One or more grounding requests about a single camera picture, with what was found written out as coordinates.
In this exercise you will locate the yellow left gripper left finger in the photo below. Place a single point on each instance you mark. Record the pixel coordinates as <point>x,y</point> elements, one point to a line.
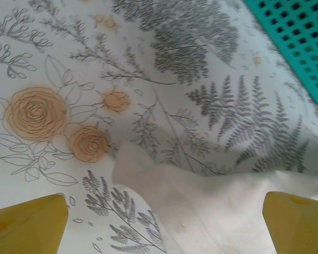
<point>26,230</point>

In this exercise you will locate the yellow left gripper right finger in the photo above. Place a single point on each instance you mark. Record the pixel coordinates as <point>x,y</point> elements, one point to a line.
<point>299,230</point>

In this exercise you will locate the white daisy print t-shirt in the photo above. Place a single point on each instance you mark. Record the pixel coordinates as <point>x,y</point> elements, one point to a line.
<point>228,211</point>

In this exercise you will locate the floral tablecloth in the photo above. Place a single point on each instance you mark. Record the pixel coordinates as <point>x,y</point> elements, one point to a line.
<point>122,66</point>

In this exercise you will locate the teal plastic basket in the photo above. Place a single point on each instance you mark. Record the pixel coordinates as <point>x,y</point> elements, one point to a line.
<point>299,39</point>

